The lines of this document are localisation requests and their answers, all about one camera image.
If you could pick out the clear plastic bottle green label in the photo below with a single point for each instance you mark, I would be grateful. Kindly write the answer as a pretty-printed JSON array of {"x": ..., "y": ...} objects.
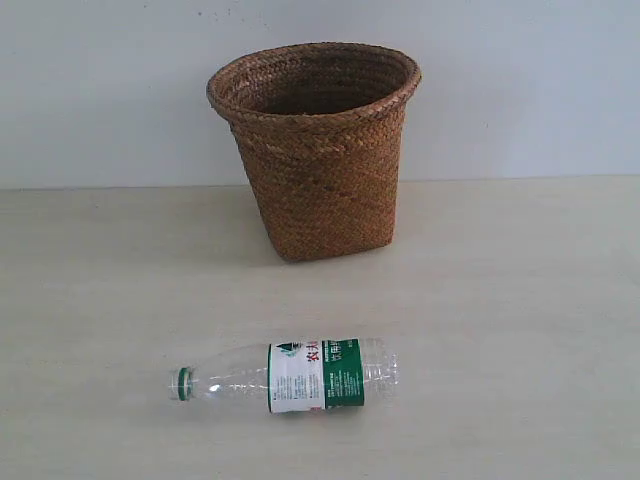
[{"x": 296, "y": 376}]

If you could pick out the brown woven wicker basket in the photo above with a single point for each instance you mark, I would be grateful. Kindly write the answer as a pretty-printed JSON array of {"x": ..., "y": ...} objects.
[{"x": 318, "y": 127}]

